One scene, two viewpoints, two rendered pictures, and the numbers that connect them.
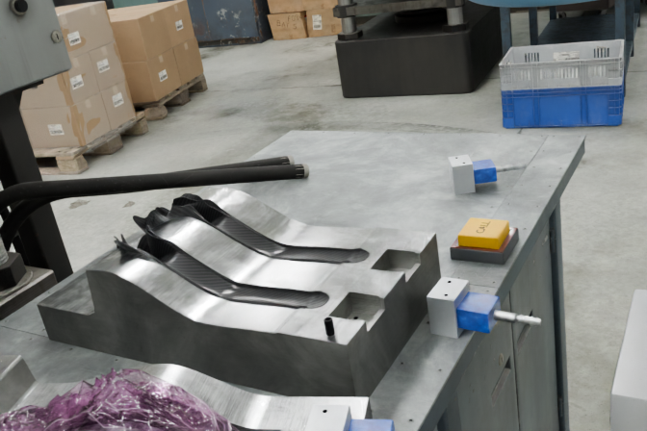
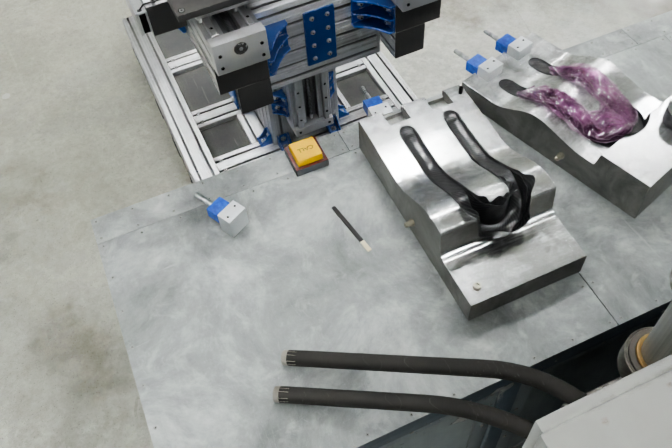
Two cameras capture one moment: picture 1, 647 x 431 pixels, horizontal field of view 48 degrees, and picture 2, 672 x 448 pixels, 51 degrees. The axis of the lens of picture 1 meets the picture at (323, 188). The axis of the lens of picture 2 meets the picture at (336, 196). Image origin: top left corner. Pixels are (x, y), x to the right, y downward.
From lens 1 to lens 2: 1.96 m
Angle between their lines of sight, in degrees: 99
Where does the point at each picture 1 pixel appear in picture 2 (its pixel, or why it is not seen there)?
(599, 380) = (94, 411)
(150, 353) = not seen: hidden behind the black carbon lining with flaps
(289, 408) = (492, 94)
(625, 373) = not seen: outside the picture
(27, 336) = (594, 288)
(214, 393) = (519, 104)
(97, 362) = not seen: hidden behind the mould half
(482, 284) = (339, 137)
